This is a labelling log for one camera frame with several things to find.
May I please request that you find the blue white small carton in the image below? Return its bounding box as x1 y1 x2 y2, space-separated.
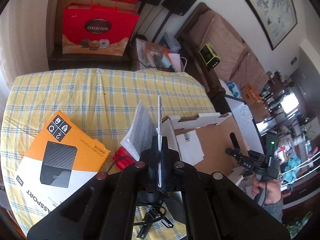
158 32 181 54

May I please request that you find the large brown pillow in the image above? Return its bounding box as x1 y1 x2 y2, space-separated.
188 10 247 82

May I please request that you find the green black portable radio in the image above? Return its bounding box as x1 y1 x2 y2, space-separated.
199 43 221 69

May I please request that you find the red collection gift bag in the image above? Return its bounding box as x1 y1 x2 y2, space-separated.
62 3 139 56

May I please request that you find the white printed manual booklet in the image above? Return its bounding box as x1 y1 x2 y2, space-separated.
120 96 162 187

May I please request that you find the yellow blue plaid tablecloth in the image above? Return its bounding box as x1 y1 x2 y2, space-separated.
1 69 214 233

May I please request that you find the right black speaker on stand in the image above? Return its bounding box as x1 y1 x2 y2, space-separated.
152 0 197 42

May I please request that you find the black cable with pouch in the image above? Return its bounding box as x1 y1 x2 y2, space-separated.
107 154 175 238

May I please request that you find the orange white hard drive box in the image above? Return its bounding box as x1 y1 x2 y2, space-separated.
14 111 110 234

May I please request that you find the shallow white cardboard tray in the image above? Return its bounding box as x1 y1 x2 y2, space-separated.
162 113 250 184

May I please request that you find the orange cardboard box on bed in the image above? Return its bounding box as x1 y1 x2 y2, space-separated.
241 84 263 106

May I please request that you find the person's right hand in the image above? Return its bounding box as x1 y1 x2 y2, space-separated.
251 177 281 205

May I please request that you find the red cable bundle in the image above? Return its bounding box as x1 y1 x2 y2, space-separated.
112 146 141 172

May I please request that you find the white paper sheet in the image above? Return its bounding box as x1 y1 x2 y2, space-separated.
176 130 204 165

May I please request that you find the open box of clutter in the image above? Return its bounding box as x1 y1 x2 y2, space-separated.
130 38 187 73

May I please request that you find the framed painting on wall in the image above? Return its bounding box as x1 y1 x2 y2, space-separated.
245 0 297 50

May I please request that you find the white box with black rim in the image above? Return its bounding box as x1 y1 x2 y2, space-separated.
225 95 264 153

